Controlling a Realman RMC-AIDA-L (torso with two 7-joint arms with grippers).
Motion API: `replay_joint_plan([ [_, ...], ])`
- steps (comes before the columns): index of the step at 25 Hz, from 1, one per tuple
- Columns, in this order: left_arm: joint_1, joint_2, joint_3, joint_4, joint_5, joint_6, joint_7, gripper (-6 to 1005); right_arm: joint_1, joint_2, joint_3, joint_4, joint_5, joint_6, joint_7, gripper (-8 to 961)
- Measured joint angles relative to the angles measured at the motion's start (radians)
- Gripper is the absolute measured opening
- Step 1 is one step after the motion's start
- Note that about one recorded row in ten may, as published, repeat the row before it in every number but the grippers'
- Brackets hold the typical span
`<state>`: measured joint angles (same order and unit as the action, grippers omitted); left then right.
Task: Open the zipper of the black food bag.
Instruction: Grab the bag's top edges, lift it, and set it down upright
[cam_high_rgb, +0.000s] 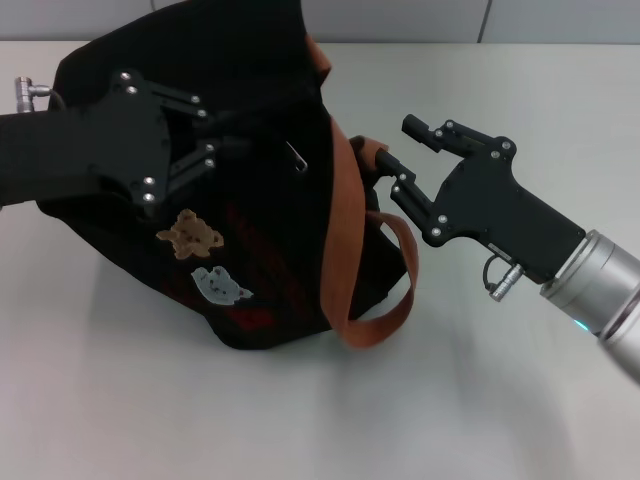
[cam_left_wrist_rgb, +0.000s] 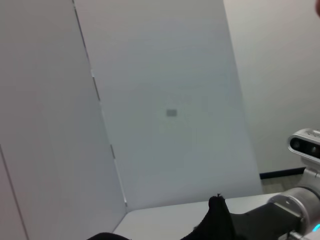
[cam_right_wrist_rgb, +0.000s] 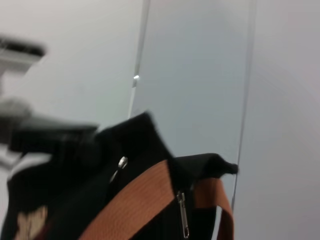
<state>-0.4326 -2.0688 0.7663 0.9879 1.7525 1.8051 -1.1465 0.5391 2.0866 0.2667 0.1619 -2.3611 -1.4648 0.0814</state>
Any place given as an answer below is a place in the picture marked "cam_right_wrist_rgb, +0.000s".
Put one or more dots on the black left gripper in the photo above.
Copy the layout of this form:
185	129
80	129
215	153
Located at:
50	136

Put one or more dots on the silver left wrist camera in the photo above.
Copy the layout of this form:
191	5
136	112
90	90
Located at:
17	53

